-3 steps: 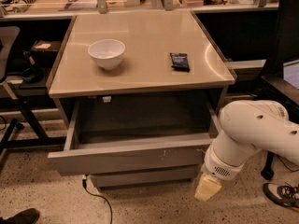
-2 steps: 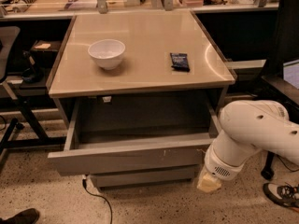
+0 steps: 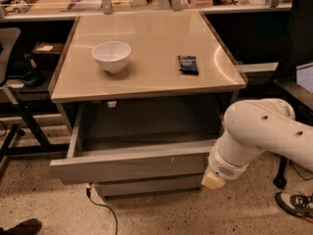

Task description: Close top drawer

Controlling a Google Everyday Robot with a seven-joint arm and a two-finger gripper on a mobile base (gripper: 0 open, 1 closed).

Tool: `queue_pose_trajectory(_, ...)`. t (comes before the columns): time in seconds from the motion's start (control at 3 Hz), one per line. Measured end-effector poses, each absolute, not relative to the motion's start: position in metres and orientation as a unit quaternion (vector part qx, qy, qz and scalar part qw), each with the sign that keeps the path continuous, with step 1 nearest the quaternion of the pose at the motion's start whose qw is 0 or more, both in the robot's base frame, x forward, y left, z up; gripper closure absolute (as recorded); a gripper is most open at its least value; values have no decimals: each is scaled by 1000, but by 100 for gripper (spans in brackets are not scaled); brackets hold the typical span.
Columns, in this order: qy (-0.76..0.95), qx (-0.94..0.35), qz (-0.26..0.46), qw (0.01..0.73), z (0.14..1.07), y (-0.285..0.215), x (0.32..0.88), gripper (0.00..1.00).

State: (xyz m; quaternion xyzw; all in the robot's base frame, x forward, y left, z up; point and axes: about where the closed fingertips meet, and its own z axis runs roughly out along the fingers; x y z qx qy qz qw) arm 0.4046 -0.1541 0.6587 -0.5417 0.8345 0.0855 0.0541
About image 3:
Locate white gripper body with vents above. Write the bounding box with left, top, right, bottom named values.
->
left=208, top=143, right=248, bottom=180

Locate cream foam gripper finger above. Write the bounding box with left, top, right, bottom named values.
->
left=201, top=167, right=225, bottom=189

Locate grey top drawer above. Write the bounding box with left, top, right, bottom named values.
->
left=51, top=101, right=220, bottom=184

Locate grey drawer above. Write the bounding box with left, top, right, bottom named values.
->
left=94, top=173, right=202, bottom=198
left=51, top=101, right=220, bottom=184

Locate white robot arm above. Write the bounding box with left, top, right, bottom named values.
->
left=202, top=99, right=313, bottom=189

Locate grey drawer cabinet with top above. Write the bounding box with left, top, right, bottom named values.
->
left=47, top=10, right=249, bottom=201

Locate grey bottom drawer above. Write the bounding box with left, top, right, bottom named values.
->
left=94, top=173, right=202, bottom=198

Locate grey and black sneaker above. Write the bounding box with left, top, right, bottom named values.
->
left=275, top=192, right=313, bottom=222

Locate dark blue snack packet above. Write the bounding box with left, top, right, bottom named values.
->
left=178, top=56, right=199, bottom=75

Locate black office chair right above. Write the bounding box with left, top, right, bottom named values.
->
left=270, top=0, right=313, bottom=189

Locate white ceramic bowl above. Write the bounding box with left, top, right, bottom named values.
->
left=92, top=41, right=131, bottom=73

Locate dark brown shoe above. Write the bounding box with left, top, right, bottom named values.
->
left=0, top=218, right=42, bottom=235

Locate black box with label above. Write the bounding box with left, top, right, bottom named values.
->
left=31, top=42, right=64, bottom=71

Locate grey office chair left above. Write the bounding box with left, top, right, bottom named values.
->
left=0, top=27, right=21, bottom=178

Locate black power cable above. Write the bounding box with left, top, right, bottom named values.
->
left=85, top=183, right=119, bottom=235

